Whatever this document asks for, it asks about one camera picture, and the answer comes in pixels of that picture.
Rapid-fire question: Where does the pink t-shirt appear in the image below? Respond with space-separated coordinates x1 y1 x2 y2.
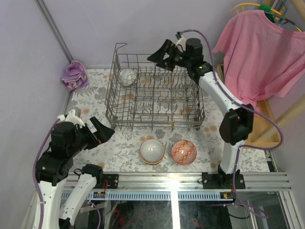
213 10 305 111

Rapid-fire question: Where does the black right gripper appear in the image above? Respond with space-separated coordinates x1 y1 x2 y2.
147 40 192 72

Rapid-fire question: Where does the floral table mat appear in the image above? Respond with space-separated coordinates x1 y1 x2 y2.
63 68 271 173

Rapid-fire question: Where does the yellow clothes hanger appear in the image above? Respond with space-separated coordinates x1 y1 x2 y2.
229 0 305 32

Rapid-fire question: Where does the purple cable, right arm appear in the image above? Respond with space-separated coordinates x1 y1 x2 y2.
177 29 284 219

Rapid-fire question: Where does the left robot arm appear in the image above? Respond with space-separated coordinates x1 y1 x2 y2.
32 115 115 229

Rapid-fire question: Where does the yellow floral bowl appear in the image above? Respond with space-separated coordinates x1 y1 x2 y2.
141 156 164 165

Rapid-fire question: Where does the white wrist camera, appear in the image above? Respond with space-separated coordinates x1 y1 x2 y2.
57 108 85 127
175 31 186 52

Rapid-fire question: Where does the purple crumpled cloth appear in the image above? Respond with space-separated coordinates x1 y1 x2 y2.
61 60 90 92

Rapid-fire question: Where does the white wrist camera, left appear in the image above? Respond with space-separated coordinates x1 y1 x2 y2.
57 108 85 127

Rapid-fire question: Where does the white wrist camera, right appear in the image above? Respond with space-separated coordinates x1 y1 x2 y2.
175 31 186 52

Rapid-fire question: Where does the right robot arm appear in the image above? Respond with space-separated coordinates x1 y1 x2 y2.
147 38 254 188

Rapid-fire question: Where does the grey dotted bowl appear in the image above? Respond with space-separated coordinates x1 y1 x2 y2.
140 139 165 161

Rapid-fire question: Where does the slotted cable duct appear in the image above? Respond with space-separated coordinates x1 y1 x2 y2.
63 190 236 201

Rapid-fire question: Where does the red diamond patterned bowl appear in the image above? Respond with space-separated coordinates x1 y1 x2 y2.
171 140 197 166

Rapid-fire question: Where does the grey wire dish rack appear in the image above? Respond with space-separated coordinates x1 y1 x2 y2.
105 43 205 130

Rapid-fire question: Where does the teal clothes hanger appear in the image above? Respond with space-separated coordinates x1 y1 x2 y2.
258 2 303 31

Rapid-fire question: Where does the corner aluminium post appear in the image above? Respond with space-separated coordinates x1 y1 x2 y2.
35 0 73 62

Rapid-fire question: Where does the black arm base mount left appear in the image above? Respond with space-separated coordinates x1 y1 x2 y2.
102 174 119 190

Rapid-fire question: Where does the aluminium frame rail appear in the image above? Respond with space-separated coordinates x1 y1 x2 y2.
35 171 293 191

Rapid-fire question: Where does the wooden tray frame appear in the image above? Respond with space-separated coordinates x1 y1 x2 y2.
216 63 284 149

